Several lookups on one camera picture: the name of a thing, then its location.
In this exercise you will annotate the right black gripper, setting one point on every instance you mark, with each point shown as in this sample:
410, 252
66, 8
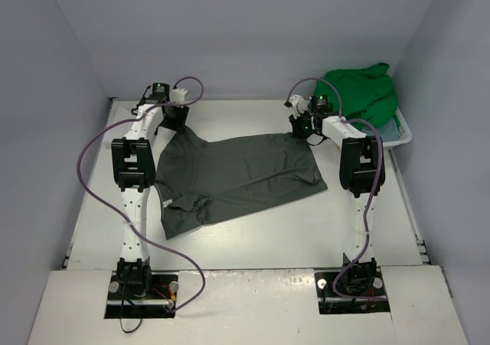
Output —
301, 128

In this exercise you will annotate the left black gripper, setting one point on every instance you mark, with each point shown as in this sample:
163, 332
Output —
174, 119

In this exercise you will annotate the grey t shirt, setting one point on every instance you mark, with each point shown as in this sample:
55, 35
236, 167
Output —
203, 183

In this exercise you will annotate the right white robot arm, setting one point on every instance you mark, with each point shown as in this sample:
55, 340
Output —
361, 175

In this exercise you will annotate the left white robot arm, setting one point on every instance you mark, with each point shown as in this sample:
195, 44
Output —
134, 174

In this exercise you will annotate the green t shirt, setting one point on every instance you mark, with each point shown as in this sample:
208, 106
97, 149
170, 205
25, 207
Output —
367, 93

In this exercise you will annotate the light blue t shirt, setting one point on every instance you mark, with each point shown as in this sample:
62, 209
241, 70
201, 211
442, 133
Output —
389, 133

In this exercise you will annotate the white laundry basket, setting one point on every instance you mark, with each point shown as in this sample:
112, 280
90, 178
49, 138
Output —
336, 130

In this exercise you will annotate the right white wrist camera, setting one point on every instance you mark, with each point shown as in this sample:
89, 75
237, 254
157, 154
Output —
298, 105

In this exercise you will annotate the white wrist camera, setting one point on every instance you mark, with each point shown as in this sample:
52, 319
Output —
178, 96
298, 105

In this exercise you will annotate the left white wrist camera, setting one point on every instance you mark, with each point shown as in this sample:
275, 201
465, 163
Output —
178, 96

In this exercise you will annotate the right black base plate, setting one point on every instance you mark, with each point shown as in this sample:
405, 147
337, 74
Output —
354, 299

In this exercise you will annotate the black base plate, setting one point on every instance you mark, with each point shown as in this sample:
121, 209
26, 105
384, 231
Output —
156, 303
354, 299

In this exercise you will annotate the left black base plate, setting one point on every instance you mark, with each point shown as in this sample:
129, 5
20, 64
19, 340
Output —
156, 303

